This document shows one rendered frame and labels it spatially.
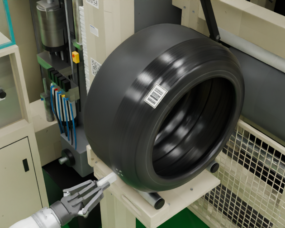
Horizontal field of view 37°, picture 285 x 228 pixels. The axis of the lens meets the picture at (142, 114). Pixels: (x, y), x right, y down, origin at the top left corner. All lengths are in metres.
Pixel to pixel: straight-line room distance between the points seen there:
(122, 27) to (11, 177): 0.89
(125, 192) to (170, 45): 0.60
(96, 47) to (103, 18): 0.14
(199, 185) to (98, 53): 0.65
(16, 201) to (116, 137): 0.98
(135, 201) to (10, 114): 0.67
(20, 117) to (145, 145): 0.81
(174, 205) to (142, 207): 0.15
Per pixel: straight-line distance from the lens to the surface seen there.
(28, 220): 1.37
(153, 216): 1.56
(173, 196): 1.70
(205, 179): 1.77
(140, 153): 1.28
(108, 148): 1.33
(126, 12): 1.51
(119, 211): 2.11
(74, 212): 1.38
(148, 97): 1.21
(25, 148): 1.97
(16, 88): 1.85
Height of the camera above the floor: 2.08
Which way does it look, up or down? 38 degrees down
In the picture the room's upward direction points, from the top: straight up
